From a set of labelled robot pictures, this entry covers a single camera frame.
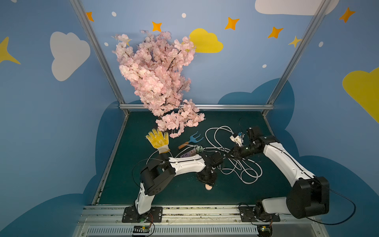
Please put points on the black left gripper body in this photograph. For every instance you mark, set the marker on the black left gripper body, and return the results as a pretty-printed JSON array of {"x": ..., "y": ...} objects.
[{"x": 208, "y": 177}]

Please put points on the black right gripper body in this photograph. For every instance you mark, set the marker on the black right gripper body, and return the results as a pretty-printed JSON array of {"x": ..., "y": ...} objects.
[{"x": 235, "y": 151}]

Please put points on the green usb charger plug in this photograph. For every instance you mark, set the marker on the green usb charger plug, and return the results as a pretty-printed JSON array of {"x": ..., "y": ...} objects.
[{"x": 199, "y": 149}]

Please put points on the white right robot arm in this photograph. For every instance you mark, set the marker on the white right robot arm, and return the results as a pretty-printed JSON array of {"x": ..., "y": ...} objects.
[{"x": 309, "y": 195}]

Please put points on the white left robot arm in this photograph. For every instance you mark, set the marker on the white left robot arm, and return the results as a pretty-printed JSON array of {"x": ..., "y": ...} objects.
[{"x": 156, "y": 175}]

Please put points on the purple power strip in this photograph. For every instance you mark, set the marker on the purple power strip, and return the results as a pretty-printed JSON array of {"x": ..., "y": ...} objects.
[{"x": 189, "y": 153}]

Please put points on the blue garden hand fork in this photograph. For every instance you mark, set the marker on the blue garden hand fork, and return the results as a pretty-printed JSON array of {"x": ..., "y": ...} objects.
[{"x": 195, "y": 138}]

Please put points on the yellow white work glove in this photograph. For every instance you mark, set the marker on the yellow white work glove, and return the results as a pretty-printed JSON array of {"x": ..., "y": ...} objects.
[{"x": 159, "y": 140}]

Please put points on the pink cherry blossom tree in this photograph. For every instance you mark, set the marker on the pink cherry blossom tree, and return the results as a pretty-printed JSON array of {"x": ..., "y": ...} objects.
[{"x": 154, "y": 70}]

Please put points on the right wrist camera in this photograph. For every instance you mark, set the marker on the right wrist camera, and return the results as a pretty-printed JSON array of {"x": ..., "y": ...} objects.
[{"x": 237, "y": 138}]

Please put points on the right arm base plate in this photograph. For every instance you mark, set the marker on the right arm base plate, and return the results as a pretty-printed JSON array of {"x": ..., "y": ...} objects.
[{"x": 256, "y": 214}]

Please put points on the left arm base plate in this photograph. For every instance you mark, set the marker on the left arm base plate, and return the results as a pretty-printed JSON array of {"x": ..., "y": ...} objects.
[{"x": 131, "y": 215}]

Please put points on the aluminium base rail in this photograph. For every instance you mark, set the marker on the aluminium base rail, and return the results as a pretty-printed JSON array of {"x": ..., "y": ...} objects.
[{"x": 190, "y": 221}]

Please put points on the aluminium frame post right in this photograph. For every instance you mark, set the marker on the aluminium frame post right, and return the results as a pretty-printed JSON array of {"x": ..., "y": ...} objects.
[{"x": 300, "y": 49}]

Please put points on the aluminium frame post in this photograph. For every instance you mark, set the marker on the aluminium frame post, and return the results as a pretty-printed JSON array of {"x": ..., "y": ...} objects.
[
  {"x": 86, "y": 24},
  {"x": 300, "y": 49}
]

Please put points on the aluminium frame post left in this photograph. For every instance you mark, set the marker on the aluminium frame post left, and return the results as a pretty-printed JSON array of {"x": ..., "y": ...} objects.
[{"x": 86, "y": 24}]

